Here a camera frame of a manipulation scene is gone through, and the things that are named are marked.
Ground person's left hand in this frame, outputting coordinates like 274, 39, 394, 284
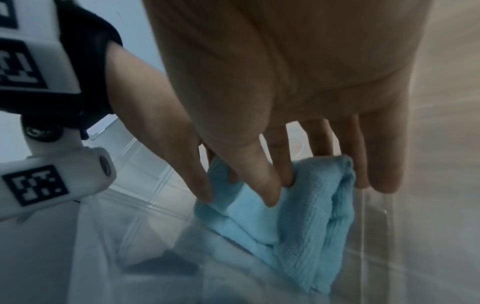
105, 44, 239, 204

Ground person's right hand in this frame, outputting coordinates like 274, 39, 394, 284
142, 0, 433, 207

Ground light blue cloth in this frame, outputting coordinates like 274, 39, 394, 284
193, 154, 357, 295

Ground clear plastic container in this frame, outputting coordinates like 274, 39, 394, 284
0, 117, 417, 304

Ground white wrist tracker with markers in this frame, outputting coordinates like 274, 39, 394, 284
0, 0, 118, 223

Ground black wrist strap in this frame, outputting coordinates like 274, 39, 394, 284
52, 0, 125, 140

